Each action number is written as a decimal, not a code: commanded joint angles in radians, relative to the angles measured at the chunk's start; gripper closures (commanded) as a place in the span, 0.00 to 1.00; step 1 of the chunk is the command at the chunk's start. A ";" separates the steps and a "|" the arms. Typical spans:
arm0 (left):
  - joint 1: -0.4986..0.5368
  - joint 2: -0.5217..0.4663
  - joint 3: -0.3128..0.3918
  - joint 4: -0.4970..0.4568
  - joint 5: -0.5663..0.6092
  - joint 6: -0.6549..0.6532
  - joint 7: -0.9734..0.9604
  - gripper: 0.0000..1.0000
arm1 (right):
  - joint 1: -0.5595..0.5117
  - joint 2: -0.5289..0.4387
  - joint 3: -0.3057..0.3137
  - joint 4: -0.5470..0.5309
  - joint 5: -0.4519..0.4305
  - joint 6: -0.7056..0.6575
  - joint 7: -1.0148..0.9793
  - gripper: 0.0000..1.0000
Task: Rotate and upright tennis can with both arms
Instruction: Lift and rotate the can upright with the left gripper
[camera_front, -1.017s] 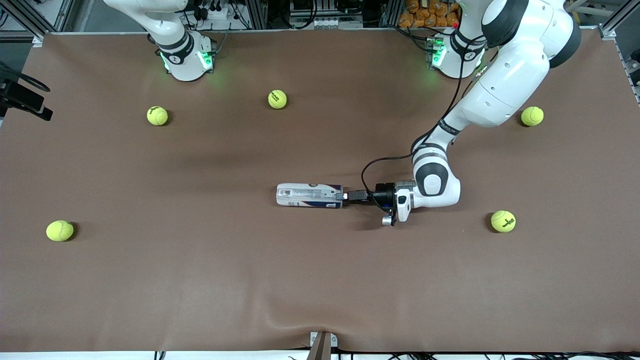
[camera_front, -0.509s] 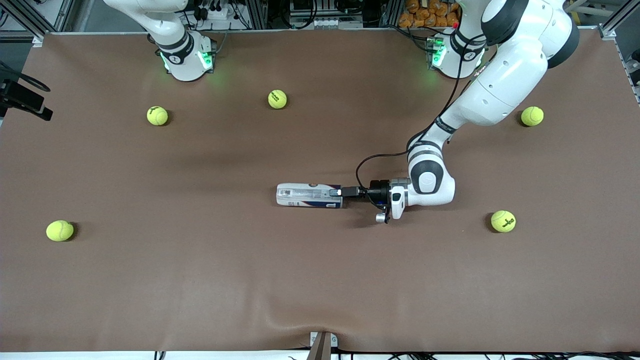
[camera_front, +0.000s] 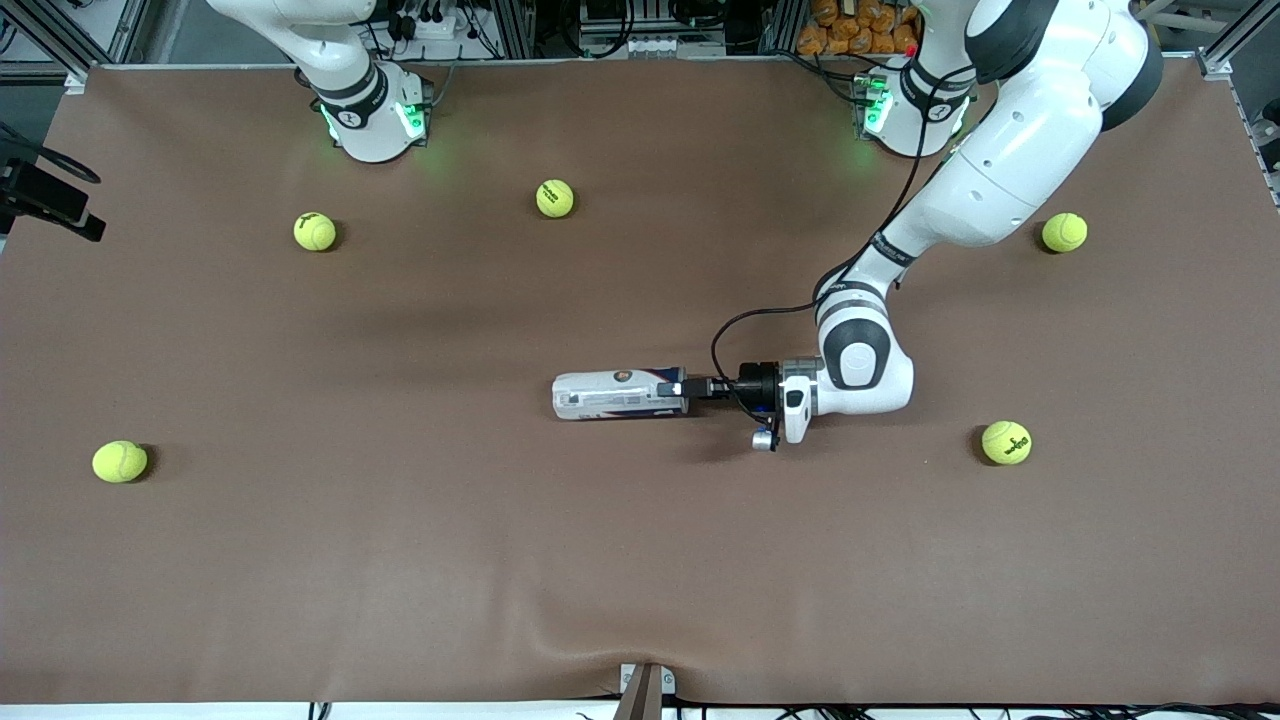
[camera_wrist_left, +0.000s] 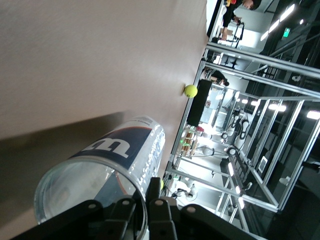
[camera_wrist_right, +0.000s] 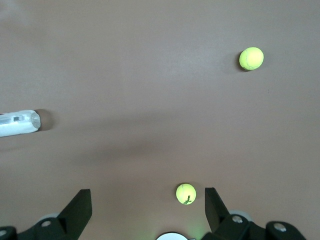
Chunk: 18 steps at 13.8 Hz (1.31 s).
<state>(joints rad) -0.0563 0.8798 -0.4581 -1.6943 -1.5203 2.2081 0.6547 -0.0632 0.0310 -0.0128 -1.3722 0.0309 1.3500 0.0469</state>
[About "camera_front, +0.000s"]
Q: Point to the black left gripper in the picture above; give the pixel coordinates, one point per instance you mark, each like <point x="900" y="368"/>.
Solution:
<point x="755" y="386"/>

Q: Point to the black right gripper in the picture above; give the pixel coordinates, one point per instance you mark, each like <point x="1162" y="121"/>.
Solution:
<point x="47" y="191"/>

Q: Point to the silver tennis ball can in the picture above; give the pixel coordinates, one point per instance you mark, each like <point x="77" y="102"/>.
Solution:
<point x="610" y="395"/>

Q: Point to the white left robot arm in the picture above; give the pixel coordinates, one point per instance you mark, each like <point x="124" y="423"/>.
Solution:
<point x="1000" y="170"/>

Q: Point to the yellow-green tennis ball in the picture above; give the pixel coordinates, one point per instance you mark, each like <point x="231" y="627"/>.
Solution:
<point x="1064" y="232"/>
<point x="315" y="231"/>
<point x="555" y="198"/>
<point x="119" y="461"/>
<point x="1006" y="442"/>

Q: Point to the brown table cover mat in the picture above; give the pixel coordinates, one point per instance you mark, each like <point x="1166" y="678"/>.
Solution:
<point x="640" y="550"/>

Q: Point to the white electrical outlet strip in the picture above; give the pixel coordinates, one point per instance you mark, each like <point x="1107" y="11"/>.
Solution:
<point x="650" y="45"/>

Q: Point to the pile of orange objects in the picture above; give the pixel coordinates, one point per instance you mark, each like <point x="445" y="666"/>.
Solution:
<point x="860" y="30"/>

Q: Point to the white power strip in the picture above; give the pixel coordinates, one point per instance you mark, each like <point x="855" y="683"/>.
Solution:
<point x="435" y="28"/>

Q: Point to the aluminium frame profile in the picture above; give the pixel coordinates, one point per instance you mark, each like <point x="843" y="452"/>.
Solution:
<point x="785" y="25"/>
<point x="50" y="38"/>
<point x="1245" y="30"/>
<point x="515" y="25"/>

